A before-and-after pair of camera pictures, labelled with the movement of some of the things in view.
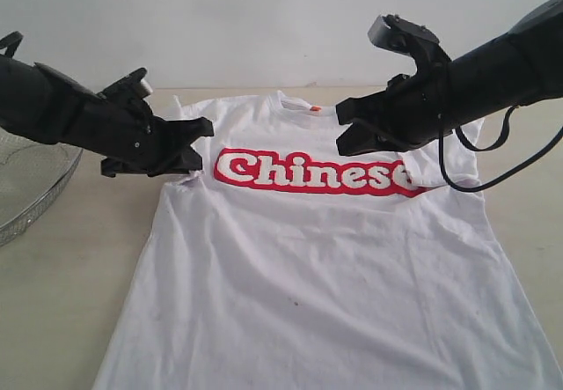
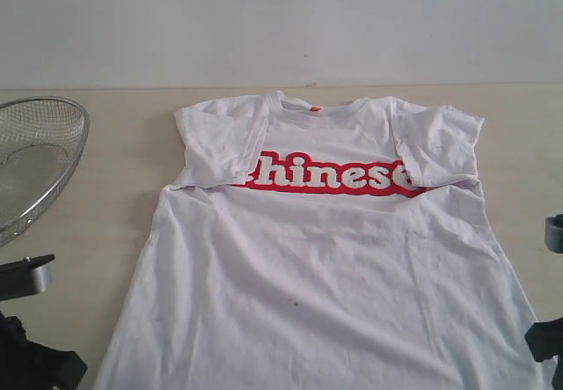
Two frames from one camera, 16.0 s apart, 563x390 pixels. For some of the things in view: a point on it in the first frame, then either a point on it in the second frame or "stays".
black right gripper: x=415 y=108 to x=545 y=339
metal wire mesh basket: x=32 y=177 stays
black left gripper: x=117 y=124 to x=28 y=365
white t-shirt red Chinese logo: x=281 y=264 stays
